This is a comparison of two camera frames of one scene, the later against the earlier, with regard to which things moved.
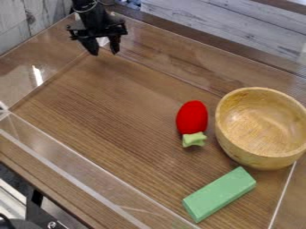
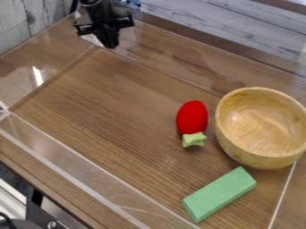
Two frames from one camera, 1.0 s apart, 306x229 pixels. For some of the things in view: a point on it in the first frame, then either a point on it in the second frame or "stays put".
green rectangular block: [209, 199] stays put
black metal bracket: [37, 214] stays put
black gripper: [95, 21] to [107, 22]
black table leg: [38, 197] stays put
